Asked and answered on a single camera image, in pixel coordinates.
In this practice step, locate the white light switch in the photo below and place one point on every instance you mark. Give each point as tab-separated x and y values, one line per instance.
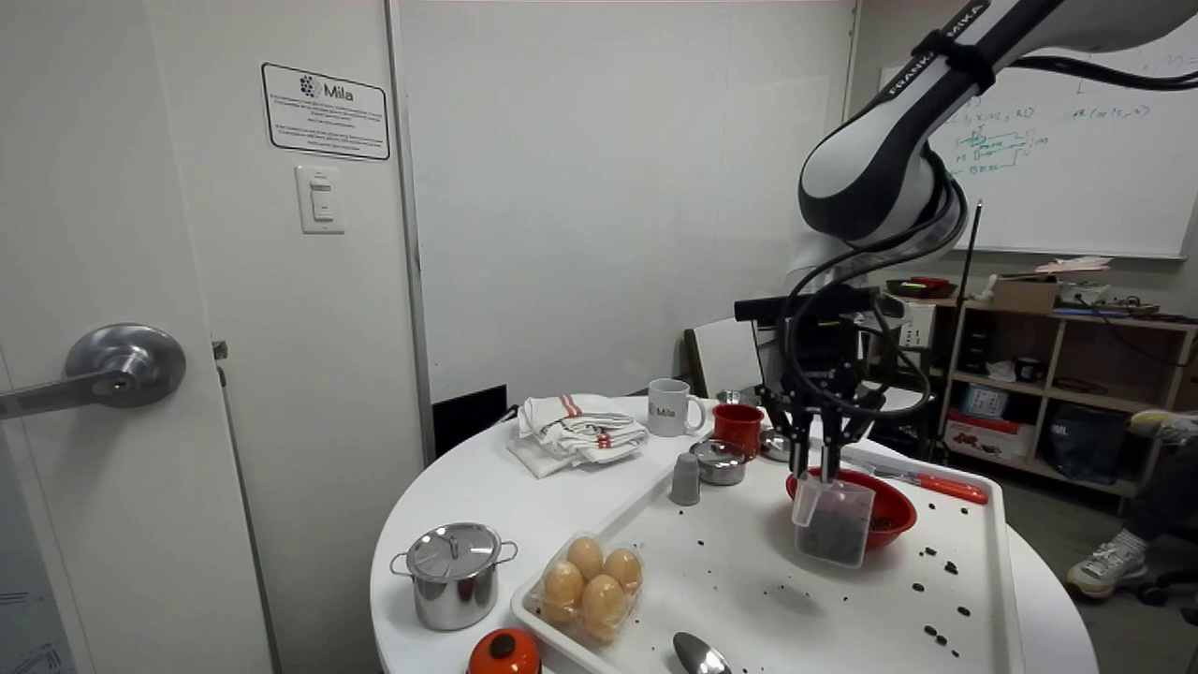
321	201

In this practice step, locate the wooden shelf unit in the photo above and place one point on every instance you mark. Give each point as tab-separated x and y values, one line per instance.
947	360

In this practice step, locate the cardboard box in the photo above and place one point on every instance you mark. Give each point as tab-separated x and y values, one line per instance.
1020	294

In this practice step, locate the black storage bin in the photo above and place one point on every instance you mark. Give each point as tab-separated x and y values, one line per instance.
1086	448

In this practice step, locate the white box red print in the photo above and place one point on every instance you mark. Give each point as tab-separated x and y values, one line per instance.
987	435

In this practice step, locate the white whiteboard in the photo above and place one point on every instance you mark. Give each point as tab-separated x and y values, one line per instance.
1086	162

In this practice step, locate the white sneaker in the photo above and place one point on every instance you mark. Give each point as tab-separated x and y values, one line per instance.
1108	568

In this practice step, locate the white wall sign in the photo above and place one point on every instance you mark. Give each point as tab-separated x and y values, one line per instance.
322	110

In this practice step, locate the white flat panel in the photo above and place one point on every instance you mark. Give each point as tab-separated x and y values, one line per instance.
728	357

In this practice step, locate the dark red dish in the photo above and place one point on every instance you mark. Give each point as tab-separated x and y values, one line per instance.
923	291

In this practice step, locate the white rectangular tray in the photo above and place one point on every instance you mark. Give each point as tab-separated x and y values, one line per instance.
750	584

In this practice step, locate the white mug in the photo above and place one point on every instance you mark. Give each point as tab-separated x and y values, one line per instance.
669	410

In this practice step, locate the red mug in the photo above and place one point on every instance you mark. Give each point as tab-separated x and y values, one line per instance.
736	427

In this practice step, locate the clear plastic measuring cup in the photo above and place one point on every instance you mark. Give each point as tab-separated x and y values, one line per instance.
834	504

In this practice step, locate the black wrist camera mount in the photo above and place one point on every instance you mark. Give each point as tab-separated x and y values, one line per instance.
810	303

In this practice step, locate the red bowl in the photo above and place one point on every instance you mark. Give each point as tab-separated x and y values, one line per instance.
894	508

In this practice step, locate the white towel red stripes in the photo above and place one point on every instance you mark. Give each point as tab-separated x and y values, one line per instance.
567	432

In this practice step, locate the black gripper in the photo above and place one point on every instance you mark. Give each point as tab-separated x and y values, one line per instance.
830	369

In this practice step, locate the stack of papers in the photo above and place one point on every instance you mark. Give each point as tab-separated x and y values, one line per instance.
1073	268

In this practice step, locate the small steel lidded dish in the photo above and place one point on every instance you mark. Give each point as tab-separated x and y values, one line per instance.
721	467

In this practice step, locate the small grey shaker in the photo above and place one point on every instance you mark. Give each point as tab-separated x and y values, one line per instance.
681	480

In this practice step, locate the steel pot with lid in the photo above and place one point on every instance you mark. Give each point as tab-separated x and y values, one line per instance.
452	583

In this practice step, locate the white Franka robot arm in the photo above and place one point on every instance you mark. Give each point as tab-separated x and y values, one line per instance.
875	162

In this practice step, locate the bread pieces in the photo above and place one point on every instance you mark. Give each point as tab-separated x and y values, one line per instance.
505	653

